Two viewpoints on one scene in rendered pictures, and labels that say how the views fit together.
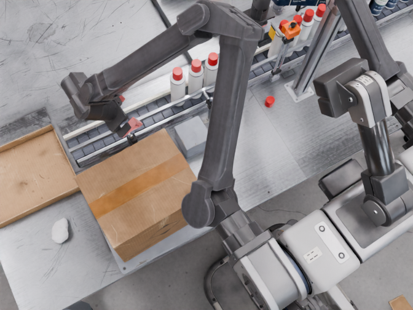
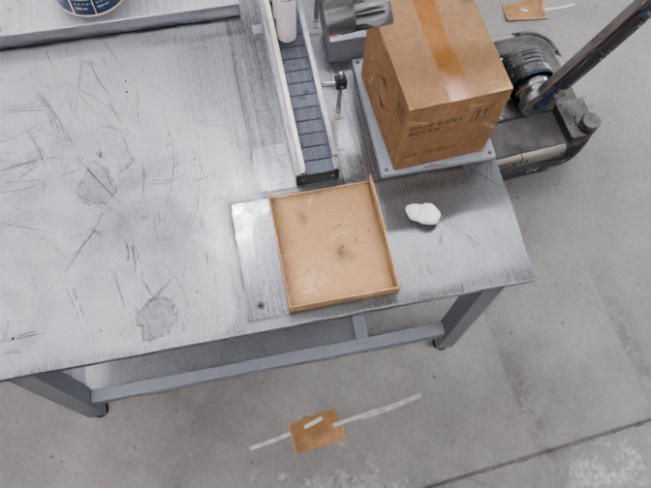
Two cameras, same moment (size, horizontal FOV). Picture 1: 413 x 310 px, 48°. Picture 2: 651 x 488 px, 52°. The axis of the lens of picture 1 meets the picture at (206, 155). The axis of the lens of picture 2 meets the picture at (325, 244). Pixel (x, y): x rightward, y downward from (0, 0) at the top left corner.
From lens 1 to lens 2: 1.21 m
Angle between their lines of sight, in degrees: 25
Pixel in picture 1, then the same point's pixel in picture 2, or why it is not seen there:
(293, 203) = not seen: hidden behind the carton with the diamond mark
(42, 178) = (339, 225)
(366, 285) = not seen: hidden behind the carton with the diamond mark
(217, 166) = not seen: outside the picture
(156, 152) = (401, 18)
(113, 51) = (170, 101)
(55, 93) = (211, 186)
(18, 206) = (372, 260)
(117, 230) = (492, 78)
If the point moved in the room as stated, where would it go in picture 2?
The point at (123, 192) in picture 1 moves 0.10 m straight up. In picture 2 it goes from (445, 63) to (454, 32)
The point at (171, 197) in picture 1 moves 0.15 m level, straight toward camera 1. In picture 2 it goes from (464, 17) to (530, 29)
